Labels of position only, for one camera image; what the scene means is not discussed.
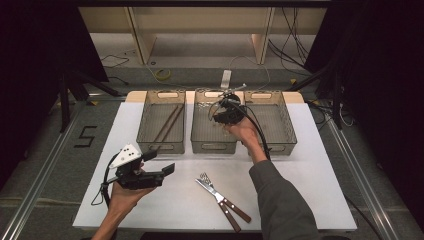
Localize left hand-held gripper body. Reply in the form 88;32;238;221
109;143;165;191

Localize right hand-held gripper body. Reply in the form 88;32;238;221
212;83;249;126

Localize smoky clear plastic bin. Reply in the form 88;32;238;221
135;89;187;155
242;89;298;157
190;87;238;155

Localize wooden-handled steel fork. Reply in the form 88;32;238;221
199;171;242;234

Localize wooden-handled steel knife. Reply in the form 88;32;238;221
195;177;252;224

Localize person's left hand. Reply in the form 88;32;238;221
108;162;158;215

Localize person's right hand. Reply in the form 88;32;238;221
225;115;261;152

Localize white table sheet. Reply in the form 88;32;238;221
72;101;358;232

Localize white power strip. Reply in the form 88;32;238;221
220;69;233;90

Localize light wooden shelf unit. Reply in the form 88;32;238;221
78;6;328;66

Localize black metal stand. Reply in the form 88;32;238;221
57;63;125;134
285;59;345;131

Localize black curtain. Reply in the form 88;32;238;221
303;0;424;229
0;0;110;189

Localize thin grey gripper cable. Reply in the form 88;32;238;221
207;99;224;123

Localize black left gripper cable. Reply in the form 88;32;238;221
90;154;118;210

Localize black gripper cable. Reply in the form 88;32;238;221
229;101;272;161
90;154;118;210

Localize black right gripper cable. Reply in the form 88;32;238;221
229;101;272;161

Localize white cable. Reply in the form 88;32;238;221
229;54;272;91

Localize bundle of black cables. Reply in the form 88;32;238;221
267;6;322;76

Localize aluminium floor rail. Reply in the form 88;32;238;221
0;99;86;240
324;116;402;240

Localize thin black floor cable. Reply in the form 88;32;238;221
99;53;131;86

